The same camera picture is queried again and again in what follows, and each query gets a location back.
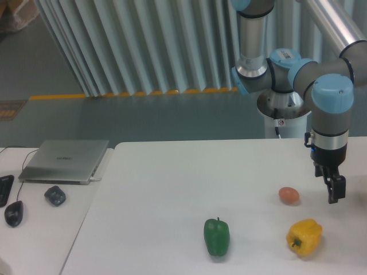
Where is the brown egg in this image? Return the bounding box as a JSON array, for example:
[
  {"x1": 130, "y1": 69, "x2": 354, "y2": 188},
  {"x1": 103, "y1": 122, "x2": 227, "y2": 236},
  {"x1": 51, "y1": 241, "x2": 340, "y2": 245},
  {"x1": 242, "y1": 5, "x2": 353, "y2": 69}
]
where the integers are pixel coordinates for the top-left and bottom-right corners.
[{"x1": 278, "y1": 187, "x2": 300, "y2": 204}]

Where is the white laptop cable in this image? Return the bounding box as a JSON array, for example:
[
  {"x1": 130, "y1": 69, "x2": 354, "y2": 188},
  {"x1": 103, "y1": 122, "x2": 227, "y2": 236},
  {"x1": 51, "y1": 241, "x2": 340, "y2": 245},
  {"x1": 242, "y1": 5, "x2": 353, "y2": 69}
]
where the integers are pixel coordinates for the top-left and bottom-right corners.
[{"x1": 90, "y1": 148, "x2": 111, "y2": 183}]

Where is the silver laptop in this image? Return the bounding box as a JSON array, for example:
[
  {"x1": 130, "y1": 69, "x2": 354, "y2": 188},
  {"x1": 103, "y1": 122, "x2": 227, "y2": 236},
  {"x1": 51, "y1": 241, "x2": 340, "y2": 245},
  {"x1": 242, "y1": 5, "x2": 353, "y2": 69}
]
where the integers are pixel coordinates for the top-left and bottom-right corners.
[{"x1": 18, "y1": 140, "x2": 109, "y2": 184}]

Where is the black computer mouse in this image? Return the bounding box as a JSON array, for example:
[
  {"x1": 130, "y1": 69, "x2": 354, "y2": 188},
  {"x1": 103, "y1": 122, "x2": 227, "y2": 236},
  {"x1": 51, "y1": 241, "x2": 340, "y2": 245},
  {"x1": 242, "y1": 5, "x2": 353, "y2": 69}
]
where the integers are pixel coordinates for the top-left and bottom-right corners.
[{"x1": 4, "y1": 201, "x2": 24, "y2": 227}]

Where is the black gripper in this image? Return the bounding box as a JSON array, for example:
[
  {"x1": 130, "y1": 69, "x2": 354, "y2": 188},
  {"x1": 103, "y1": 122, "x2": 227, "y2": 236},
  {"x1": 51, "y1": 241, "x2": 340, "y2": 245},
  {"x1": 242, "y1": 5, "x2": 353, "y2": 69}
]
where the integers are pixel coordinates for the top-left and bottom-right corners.
[{"x1": 310, "y1": 144, "x2": 348, "y2": 204}]

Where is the green bell pepper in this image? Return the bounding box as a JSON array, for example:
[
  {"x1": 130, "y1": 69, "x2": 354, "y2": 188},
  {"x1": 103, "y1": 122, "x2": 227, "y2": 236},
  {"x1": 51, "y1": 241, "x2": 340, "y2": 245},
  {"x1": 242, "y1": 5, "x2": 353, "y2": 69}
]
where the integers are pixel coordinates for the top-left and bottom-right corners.
[{"x1": 203, "y1": 217, "x2": 230, "y2": 257}]

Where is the robot base cable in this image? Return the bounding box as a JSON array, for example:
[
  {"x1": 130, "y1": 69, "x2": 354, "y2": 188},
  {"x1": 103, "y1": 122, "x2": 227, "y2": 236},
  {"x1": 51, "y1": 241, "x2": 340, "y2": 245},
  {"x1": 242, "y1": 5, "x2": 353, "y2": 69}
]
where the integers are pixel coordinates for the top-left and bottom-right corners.
[{"x1": 272, "y1": 107, "x2": 283, "y2": 140}]

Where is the black keyboard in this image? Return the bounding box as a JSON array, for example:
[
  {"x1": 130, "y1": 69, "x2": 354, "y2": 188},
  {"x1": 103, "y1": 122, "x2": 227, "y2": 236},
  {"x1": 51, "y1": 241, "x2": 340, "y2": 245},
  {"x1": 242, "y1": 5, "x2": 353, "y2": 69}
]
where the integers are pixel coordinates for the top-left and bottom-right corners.
[{"x1": 0, "y1": 175, "x2": 14, "y2": 207}]

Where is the dark earbuds case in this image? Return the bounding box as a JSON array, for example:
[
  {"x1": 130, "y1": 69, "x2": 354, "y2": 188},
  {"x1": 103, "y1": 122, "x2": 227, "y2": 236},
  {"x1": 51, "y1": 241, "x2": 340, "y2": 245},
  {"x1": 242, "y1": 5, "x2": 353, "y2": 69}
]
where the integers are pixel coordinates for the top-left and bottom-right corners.
[{"x1": 44, "y1": 186, "x2": 66, "y2": 207}]

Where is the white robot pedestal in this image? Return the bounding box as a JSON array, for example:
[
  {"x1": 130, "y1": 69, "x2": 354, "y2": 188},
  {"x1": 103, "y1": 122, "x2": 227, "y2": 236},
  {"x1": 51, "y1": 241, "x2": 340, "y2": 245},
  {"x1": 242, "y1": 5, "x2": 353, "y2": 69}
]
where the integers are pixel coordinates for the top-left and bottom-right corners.
[{"x1": 257, "y1": 89, "x2": 310, "y2": 139}]

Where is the black mouse cable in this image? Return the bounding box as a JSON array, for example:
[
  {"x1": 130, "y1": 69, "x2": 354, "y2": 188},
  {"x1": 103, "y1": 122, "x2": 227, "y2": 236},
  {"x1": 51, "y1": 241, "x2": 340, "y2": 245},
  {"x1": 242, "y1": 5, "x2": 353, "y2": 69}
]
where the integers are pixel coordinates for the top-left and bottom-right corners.
[{"x1": 0, "y1": 146, "x2": 41, "y2": 203}]

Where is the yellow bell pepper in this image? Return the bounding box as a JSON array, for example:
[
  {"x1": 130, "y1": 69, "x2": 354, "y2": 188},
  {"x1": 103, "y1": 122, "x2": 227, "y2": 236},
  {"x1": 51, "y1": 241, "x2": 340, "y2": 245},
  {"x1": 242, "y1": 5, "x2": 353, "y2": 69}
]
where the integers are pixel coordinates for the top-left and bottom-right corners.
[{"x1": 286, "y1": 219, "x2": 323, "y2": 257}]

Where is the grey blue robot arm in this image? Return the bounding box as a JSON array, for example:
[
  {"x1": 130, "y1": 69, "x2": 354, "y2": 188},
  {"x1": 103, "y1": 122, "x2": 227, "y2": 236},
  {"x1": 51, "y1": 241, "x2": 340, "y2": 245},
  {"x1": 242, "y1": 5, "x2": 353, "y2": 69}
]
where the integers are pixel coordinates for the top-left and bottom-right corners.
[{"x1": 232, "y1": 1, "x2": 366, "y2": 204}]

